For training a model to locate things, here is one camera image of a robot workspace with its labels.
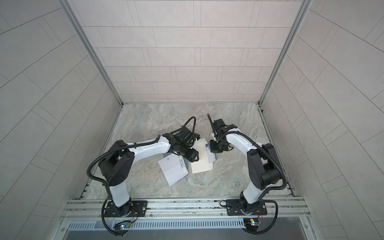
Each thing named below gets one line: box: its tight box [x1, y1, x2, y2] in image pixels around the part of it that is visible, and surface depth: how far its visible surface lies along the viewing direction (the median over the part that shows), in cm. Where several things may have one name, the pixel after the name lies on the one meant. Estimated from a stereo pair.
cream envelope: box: [191, 138, 213, 174], surface depth 87 cm
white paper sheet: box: [158, 153, 189, 187], surface depth 86 cm
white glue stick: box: [179, 154, 187, 171], surface depth 86 cm
